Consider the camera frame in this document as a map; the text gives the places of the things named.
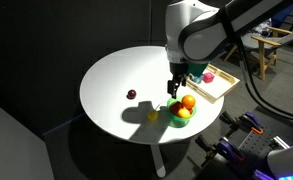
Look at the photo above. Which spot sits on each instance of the pale yellow toy lemon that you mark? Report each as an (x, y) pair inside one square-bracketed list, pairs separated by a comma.
[(152, 115)]

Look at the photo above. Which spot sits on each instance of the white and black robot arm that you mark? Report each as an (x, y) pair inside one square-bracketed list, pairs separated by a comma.
[(199, 33)]

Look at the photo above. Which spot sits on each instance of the dark red toy plum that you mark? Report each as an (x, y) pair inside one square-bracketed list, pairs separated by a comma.
[(131, 94)]

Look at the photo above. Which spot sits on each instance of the pink cube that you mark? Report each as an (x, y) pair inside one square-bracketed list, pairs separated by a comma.
[(208, 77)]

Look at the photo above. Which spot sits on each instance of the yellow toy fruit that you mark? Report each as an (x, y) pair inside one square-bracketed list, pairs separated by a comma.
[(183, 113)]

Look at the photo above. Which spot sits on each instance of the wooden chair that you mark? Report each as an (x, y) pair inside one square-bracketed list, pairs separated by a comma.
[(262, 56)]

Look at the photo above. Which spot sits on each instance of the perforated metal board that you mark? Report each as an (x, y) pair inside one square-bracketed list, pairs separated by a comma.
[(264, 143)]

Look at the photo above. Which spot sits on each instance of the red toy fruit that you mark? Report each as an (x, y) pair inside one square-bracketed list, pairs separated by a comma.
[(175, 108)]

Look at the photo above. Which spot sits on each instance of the white base with blue light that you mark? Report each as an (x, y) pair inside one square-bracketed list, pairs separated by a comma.
[(287, 161)]

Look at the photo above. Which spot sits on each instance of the purple and black clamp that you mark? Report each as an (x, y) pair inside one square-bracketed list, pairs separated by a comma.
[(229, 150)]

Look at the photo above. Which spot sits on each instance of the translucent green plastic bowl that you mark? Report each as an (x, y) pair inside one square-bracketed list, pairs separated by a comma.
[(177, 122)]

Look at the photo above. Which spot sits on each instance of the blue black white patterned cube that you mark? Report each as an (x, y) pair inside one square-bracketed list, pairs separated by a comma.
[(197, 79)]

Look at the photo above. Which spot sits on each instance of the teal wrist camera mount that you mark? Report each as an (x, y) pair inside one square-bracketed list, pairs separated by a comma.
[(198, 68)]

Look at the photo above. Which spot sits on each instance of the wooden tray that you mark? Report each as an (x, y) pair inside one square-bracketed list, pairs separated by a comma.
[(220, 87)]

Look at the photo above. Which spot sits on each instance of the small orange toy fruit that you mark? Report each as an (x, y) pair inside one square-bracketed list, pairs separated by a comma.
[(191, 111)]

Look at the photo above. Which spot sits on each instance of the white table pedestal base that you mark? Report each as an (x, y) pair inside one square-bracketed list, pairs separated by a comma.
[(158, 163)]

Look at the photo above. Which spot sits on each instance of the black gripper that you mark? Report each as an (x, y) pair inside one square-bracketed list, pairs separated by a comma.
[(178, 70)]

